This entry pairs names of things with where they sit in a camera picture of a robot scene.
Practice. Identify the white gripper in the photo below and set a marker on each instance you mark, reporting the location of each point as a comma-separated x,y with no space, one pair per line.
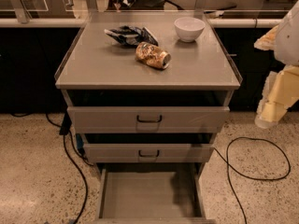
288,39

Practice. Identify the orange crushed soda can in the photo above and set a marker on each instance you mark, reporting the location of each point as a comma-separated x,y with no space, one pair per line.
152,55

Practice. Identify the grey drawer cabinet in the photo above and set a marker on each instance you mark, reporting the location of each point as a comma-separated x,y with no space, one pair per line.
147,105

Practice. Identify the middle grey drawer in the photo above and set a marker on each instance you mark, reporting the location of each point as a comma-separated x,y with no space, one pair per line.
159,153

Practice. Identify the bottom grey open drawer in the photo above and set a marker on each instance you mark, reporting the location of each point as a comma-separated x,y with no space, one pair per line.
150,195

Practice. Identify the top grey drawer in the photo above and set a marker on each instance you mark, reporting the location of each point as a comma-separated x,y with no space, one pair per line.
148,119

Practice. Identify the white ceramic bowl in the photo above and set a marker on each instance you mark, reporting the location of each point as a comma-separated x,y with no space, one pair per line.
188,29

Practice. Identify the blue white chip bag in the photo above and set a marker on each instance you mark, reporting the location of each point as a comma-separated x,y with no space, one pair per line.
128,35

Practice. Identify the black power adapter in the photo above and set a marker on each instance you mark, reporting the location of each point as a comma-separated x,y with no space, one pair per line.
66,124

